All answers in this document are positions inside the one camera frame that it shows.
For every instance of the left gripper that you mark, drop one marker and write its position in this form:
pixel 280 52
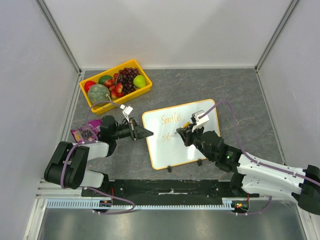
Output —
pixel 138 132

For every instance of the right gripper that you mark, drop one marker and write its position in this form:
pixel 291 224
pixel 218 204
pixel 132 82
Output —
pixel 188 136

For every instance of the white marker with yellow cap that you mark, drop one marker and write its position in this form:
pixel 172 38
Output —
pixel 183 127

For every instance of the whiteboard with yellow frame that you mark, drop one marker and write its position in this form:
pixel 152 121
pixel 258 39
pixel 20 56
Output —
pixel 166 148

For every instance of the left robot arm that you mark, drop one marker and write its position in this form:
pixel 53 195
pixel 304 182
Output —
pixel 67 166

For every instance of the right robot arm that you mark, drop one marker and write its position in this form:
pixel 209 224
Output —
pixel 253 175

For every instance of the yellow plastic bin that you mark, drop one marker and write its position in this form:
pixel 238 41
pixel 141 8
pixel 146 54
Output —
pixel 102 107

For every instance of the red cherries cluster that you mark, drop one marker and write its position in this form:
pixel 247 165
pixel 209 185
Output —
pixel 115 87

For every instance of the green pear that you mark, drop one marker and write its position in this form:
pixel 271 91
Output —
pixel 139 81

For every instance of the purple snack bag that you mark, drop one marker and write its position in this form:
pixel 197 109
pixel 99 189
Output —
pixel 87 132

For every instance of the purple grape bunch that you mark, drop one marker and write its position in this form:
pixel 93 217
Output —
pixel 126 78

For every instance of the green melon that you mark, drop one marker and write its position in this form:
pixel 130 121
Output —
pixel 98 93

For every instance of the green lime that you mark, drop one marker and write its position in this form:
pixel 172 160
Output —
pixel 104 78

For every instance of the red apple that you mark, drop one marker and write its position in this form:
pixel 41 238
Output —
pixel 88 85

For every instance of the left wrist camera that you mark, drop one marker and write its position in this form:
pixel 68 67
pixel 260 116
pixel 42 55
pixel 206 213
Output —
pixel 126 110

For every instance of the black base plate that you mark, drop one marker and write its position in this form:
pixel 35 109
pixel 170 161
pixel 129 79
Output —
pixel 173 192

